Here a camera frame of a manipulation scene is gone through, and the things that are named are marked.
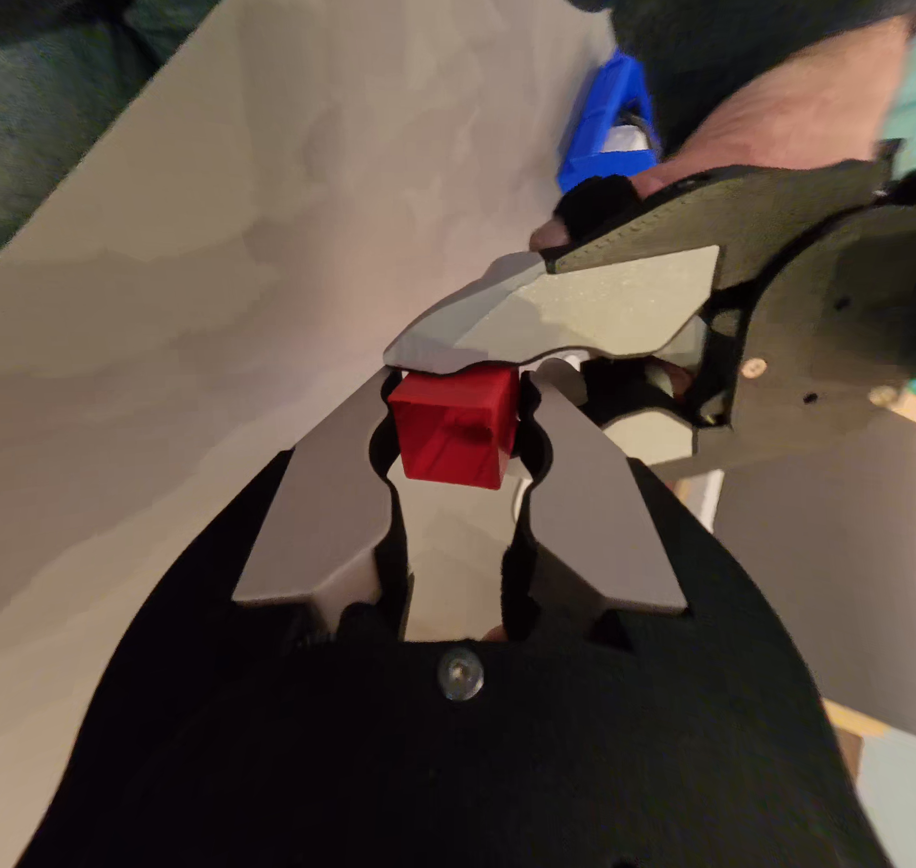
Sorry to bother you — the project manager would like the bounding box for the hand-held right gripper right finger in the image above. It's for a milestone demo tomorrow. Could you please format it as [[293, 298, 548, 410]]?
[[504, 368, 688, 633]]

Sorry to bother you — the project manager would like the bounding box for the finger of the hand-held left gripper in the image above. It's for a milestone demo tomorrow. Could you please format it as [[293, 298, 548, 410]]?
[[580, 359, 704, 468], [384, 246, 721, 375]]

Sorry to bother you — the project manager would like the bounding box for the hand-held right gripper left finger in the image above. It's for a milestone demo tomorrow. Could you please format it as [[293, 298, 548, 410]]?
[[232, 368, 409, 637]]

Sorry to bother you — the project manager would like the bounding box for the red toy block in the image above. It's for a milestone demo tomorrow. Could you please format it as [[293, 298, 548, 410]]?
[[387, 363, 519, 490]]

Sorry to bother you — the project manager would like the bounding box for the person's left forearm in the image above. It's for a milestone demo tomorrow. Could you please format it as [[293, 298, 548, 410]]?
[[556, 0, 916, 151]]

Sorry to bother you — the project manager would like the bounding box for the person's left hand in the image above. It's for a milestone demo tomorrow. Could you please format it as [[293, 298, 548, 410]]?
[[533, 17, 916, 254]]

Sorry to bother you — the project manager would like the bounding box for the blue plastic bin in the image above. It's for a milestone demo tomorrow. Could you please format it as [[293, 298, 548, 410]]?
[[556, 53, 662, 194]]

